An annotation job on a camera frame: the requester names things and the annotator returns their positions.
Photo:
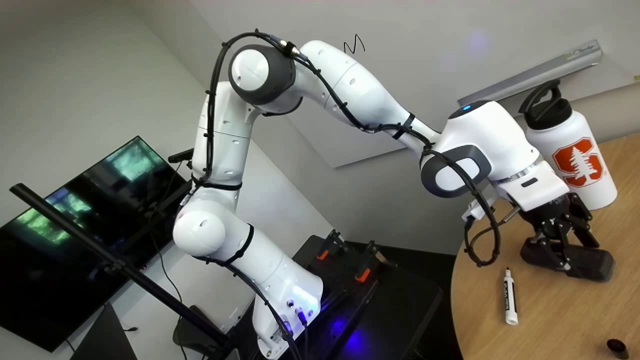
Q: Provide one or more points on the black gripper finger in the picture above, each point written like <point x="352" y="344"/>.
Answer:
<point x="549" y="252"/>
<point x="587" y="236"/>

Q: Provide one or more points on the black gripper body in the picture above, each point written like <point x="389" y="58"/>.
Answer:
<point x="558" y="216"/>

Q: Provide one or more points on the white water bottle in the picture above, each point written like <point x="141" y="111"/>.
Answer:
<point x="566" y="140"/>

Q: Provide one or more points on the white marker pen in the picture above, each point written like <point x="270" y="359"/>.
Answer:
<point x="511" y="312"/>

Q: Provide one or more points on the round wooden table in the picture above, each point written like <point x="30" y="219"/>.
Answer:
<point x="560" y="317"/>

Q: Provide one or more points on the black marker cap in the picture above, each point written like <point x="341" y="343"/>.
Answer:
<point x="617" y="344"/>

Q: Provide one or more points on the whiteboard marker tray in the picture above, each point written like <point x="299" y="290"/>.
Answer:
<point x="564" y="65"/>

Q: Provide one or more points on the black robot mounting bench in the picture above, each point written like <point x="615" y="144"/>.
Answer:
<point x="382" y="319"/>

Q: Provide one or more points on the black tripod pole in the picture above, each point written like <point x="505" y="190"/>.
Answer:
<point x="26" y="194"/>

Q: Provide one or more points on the black monitor screen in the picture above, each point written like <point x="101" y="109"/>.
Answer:
<point x="123" y="209"/>

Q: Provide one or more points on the red-handled clamp near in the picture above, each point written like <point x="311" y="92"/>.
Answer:
<point x="372" y="259"/>

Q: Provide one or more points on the red-handled clamp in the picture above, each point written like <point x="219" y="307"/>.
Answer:
<point x="372" y="259"/>
<point x="330" y="246"/>

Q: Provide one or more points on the white wall whiteboard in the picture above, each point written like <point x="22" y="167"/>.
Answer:
<point x="432" y="53"/>

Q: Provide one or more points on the red-handled clamp far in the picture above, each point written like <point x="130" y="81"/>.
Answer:
<point x="330" y="246"/>

